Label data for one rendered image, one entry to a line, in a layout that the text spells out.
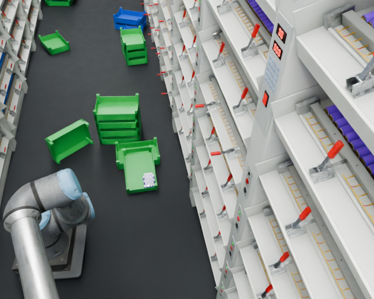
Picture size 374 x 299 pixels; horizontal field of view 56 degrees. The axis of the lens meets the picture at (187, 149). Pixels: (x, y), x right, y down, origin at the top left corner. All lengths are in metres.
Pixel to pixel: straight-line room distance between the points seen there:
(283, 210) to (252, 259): 0.40
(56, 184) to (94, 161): 1.31
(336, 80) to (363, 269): 0.29
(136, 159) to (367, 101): 2.00
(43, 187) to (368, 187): 0.99
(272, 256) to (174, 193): 1.37
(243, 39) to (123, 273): 1.45
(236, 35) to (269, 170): 0.41
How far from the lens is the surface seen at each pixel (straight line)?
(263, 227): 1.08
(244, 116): 1.09
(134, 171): 2.39
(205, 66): 1.53
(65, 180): 1.28
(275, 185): 0.92
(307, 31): 0.70
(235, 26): 1.13
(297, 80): 0.77
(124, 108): 2.57
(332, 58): 0.64
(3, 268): 2.27
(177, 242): 2.12
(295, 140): 0.76
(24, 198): 1.28
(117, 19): 4.07
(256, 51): 0.99
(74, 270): 2.06
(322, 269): 0.82
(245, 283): 1.43
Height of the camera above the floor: 1.86
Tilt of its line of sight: 46 degrees down
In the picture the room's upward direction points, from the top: 2 degrees clockwise
